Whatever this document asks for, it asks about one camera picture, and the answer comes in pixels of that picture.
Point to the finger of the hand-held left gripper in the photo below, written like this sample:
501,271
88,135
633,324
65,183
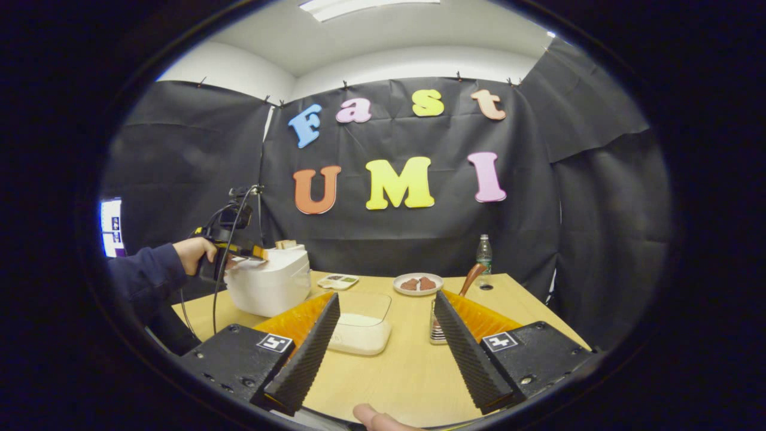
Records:
245,250

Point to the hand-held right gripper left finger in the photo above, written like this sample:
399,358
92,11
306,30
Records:
305,359

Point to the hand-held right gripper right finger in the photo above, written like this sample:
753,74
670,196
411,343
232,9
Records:
467,359

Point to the white rice cooker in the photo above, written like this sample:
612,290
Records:
269,287

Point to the brown wooden spoon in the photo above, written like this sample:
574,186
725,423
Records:
473,275

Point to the clear plastic container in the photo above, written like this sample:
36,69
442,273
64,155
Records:
365,305

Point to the white divided grain tray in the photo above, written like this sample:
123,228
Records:
338,281

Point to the brown meat piece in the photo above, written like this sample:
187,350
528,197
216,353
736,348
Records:
409,285
427,283

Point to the white round plate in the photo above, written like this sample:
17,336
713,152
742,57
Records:
397,284

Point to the clear plastic water bottle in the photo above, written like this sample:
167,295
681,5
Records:
484,257

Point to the computer monitor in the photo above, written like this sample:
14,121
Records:
112,227

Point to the black backdrop cloth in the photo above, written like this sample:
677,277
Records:
419,239

